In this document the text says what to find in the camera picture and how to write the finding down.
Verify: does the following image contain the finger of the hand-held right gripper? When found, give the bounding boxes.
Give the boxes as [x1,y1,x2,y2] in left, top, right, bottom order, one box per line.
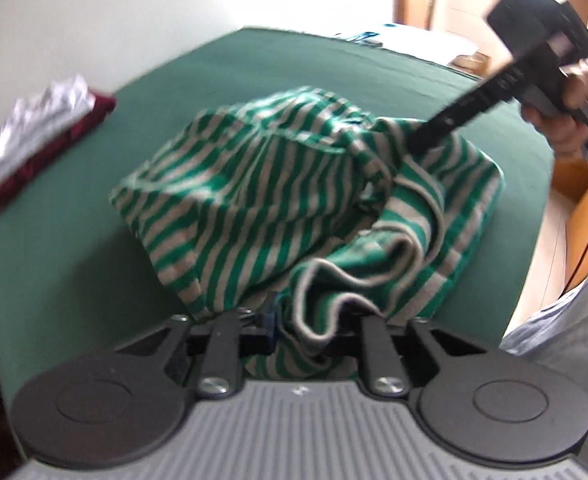
[406,60,525,156]

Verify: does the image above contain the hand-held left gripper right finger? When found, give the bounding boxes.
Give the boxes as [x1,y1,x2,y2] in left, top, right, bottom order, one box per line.
[360,316,477,397]

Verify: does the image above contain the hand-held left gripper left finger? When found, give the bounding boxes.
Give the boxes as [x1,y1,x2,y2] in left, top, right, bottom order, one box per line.
[116,305,277,401]

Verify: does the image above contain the green white striped shirt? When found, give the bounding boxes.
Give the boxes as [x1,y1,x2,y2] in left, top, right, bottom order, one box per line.
[110,86,506,378]

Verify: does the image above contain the person's right hand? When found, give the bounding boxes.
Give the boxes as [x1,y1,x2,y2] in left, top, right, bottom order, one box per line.
[519,57,588,158]

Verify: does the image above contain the white boxes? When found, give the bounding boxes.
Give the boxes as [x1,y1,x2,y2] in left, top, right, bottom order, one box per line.
[424,0,525,76]

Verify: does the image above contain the blue white clutter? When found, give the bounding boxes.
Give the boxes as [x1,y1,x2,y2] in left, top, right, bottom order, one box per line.
[334,30,383,47]

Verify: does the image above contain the person's torso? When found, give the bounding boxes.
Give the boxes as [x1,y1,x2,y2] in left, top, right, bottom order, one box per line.
[499,265,588,480]

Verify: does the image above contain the green table cloth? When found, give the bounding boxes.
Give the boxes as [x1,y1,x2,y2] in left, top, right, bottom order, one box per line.
[0,25,555,411]

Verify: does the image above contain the dark red folded sweater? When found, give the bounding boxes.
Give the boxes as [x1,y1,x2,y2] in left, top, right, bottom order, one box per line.
[0,90,117,213]

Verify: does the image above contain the white folded shirt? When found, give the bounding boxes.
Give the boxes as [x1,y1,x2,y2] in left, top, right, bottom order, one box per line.
[0,74,97,186]

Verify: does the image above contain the thin black cable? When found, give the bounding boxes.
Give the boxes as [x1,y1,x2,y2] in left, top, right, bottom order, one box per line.
[563,170,588,293]

